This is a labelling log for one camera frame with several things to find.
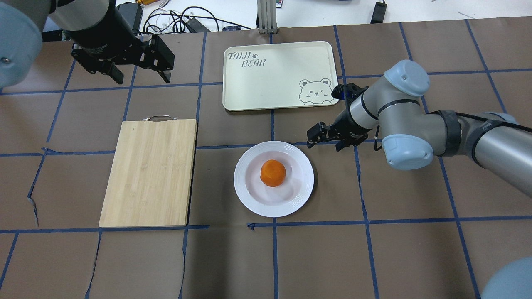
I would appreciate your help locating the aluminium frame post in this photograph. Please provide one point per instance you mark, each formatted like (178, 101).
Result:
(267, 17)

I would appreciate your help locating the bamboo cutting board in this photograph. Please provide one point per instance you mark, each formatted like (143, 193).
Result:
(151, 175)

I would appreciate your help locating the black flat power brick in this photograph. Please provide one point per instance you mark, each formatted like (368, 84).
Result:
(132, 13)

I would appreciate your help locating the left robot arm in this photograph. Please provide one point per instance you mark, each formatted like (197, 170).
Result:
(22, 23)

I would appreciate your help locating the white round plate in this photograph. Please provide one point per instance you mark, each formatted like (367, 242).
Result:
(279, 201)

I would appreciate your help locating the yellow metal tool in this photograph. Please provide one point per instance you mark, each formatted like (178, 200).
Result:
(146, 2)

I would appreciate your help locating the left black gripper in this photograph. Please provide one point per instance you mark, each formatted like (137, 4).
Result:
(103, 33)

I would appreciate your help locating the cream bear tray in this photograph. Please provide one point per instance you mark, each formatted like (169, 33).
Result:
(277, 76)

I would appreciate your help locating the orange fruit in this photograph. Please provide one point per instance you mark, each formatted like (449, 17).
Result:
(272, 173)

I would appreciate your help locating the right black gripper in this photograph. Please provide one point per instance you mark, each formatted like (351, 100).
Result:
(343, 128)

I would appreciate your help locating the black power adapter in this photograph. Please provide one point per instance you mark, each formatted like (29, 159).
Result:
(379, 12)

